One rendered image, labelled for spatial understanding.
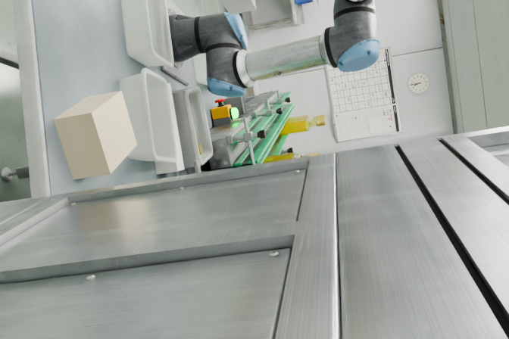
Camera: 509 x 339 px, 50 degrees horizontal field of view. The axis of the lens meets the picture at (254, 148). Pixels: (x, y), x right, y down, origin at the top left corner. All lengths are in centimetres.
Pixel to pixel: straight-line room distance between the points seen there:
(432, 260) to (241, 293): 15
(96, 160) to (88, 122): 7
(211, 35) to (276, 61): 24
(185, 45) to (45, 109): 80
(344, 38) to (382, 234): 107
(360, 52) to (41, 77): 82
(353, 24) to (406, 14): 623
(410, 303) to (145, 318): 20
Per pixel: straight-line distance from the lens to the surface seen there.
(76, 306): 51
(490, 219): 51
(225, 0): 118
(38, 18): 109
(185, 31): 174
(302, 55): 157
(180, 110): 157
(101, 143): 103
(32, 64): 105
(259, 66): 163
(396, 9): 774
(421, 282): 40
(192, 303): 45
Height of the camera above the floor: 126
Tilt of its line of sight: 10 degrees down
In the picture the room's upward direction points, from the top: 81 degrees clockwise
